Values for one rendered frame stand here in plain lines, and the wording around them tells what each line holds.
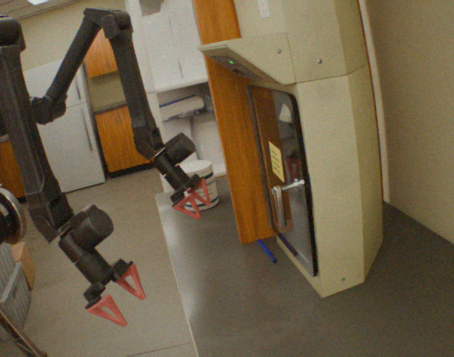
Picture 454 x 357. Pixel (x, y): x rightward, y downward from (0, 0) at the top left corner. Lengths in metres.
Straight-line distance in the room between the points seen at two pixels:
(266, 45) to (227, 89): 0.39
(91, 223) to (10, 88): 0.29
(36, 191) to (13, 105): 0.17
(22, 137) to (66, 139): 4.97
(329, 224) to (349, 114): 0.23
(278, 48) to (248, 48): 0.06
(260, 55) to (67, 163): 5.18
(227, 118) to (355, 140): 0.41
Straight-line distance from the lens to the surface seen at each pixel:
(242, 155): 1.17
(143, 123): 1.21
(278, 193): 0.86
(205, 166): 1.52
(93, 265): 0.83
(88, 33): 1.27
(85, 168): 5.81
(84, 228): 0.78
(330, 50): 0.82
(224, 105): 1.13
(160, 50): 2.14
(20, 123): 0.80
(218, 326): 0.94
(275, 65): 0.77
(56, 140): 5.79
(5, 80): 0.81
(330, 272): 0.94
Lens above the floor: 1.51
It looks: 18 degrees down
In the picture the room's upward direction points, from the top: 11 degrees counter-clockwise
